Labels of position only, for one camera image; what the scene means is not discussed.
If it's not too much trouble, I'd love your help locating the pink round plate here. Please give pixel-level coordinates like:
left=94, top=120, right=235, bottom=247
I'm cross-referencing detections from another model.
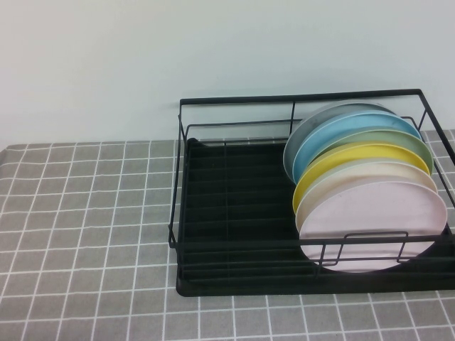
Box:
left=298, top=179, right=448, bottom=274

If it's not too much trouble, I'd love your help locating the grey round plate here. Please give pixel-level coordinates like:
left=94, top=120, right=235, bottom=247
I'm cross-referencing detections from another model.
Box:
left=283, top=102, right=399, bottom=178

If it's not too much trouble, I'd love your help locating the black plastic drip tray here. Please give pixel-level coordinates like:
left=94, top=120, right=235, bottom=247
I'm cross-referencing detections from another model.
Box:
left=176, top=136, right=455, bottom=296

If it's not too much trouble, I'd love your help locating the green round plate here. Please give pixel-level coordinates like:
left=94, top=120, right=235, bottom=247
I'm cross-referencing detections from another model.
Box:
left=305, top=129, right=435, bottom=175

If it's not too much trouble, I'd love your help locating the blue round plate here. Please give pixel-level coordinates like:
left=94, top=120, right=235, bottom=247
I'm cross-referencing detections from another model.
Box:
left=291, top=110, right=424, bottom=185

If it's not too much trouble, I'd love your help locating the white round plate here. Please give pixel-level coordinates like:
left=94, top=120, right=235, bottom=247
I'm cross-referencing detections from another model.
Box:
left=295, top=160, right=439, bottom=230

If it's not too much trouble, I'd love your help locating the black wire dish rack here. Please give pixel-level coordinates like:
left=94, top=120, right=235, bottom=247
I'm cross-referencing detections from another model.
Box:
left=167, top=88, right=455, bottom=278

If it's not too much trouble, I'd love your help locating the grey checked tablecloth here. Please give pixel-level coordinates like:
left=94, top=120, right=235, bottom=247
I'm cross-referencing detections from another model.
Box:
left=0, top=129, right=455, bottom=341

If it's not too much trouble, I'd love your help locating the yellow round plate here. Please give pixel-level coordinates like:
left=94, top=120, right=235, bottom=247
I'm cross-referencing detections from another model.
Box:
left=292, top=142, right=432, bottom=216

